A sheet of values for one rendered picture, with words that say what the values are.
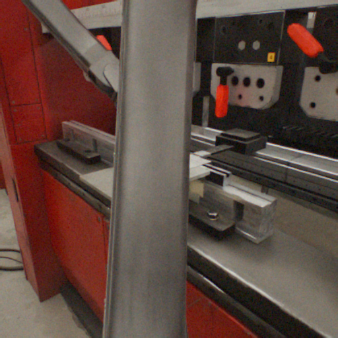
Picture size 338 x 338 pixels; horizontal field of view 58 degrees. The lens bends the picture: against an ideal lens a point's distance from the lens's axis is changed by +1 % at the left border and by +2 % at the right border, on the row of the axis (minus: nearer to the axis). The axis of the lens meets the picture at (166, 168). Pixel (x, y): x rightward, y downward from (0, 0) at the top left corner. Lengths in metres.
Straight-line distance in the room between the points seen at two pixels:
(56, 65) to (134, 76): 1.29
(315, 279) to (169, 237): 0.49
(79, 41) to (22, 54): 0.82
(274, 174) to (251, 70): 0.42
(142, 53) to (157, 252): 0.14
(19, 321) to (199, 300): 1.27
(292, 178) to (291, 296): 0.40
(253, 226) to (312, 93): 0.31
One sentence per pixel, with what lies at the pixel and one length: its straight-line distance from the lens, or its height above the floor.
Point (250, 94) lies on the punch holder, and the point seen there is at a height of 1.20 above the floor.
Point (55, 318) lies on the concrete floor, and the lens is 1.82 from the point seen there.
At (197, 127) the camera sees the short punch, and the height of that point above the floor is 1.10.
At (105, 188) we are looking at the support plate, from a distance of 0.67.
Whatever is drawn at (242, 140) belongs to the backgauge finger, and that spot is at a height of 1.02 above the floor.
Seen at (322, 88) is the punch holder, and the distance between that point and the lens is 0.56.
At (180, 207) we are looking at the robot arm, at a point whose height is 1.18.
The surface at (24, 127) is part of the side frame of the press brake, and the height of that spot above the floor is 0.96.
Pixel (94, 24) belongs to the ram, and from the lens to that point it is 1.08.
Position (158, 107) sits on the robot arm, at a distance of 0.22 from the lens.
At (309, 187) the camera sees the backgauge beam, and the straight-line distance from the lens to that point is 0.92.
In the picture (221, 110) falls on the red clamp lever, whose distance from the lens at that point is 0.63.
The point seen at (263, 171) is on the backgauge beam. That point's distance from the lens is 0.98.
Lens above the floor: 1.28
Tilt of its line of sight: 22 degrees down
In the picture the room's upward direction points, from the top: straight up
